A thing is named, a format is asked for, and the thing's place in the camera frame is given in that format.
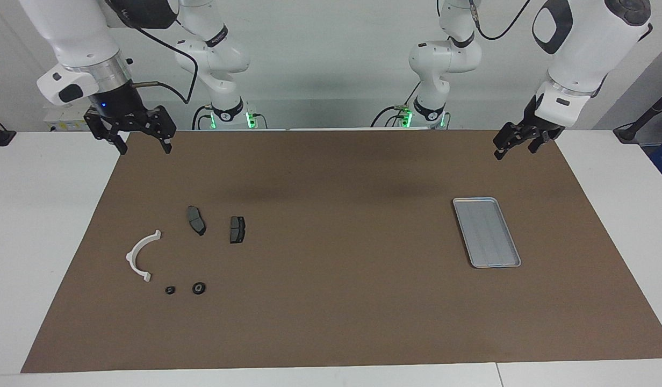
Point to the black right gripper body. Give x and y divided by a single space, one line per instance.
119 105

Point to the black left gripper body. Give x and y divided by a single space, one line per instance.
540 123

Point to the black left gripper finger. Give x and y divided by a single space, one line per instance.
539 141
508 138

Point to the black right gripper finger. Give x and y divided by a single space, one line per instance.
165 131
119 141

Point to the large black bearing gear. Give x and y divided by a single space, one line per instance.
194 288

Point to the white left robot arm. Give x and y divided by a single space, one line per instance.
583 48

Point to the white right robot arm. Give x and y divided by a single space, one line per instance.
78 32

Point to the silver metal tray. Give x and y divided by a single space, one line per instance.
487 234

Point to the dark grey curved brake pad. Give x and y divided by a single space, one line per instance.
196 220

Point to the black table clamp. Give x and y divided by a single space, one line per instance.
0 137

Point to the dark grey rectangular brake pad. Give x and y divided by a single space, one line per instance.
237 230

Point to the brown table mat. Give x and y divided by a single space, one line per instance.
336 301

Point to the white wall socket box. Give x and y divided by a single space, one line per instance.
62 124

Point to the white curved plastic bracket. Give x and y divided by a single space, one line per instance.
132 262

